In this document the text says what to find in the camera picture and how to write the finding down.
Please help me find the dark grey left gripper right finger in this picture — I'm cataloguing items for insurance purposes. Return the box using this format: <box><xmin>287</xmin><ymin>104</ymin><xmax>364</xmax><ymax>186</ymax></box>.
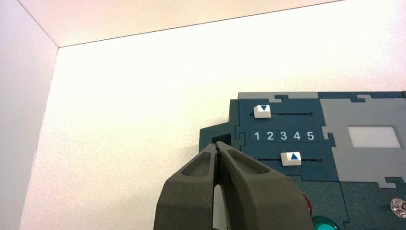
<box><xmin>215</xmin><ymin>141</ymin><xmax>315</xmax><ymax>230</ymax></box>

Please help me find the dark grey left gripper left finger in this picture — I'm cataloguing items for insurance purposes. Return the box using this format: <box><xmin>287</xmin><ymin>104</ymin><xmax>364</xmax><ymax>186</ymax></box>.
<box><xmin>153</xmin><ymin>143</ymin><xmax>220</xmax><ymax>230</ymax></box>

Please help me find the white slider with up arrow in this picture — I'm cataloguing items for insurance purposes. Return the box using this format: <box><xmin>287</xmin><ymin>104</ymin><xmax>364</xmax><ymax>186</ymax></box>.
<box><xmin>281</xmin><ymin>151</ymin><xmax>302</xmax><ymax>167</ymax></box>

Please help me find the red round button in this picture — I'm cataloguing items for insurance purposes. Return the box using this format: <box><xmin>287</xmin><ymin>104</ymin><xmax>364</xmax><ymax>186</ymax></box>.
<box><xmin>302</xmin><ymin>194</ymin><xmax>314</xmax><ymax>214</ymax></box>

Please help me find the green round button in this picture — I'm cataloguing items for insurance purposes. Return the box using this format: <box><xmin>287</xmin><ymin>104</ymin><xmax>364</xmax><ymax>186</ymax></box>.
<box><xmin>311</xmin><ymin>216</ymin><xmax>340</xmax><ymax>230</ymax></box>

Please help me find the white slider with down arrow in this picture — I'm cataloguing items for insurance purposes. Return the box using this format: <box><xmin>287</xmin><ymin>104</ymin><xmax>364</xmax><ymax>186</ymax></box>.
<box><xmin>253</xmin><ymin>104</ymin><xmax>272</xmax><ymax>119</ymax></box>

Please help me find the teal and grey puzzle board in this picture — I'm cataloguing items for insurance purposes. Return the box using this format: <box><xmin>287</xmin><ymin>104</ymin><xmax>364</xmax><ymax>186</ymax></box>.
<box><xmin>199</xmin><ymin>91</ymin><xmax>406</xmax><ymax>230</ymax></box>

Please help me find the silver metal connector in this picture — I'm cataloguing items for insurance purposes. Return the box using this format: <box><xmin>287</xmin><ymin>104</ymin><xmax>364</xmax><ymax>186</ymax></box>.
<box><xmin>390</xmin><ymin>198</ymin><xmax>406</xmax><ymax>219</ymax></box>

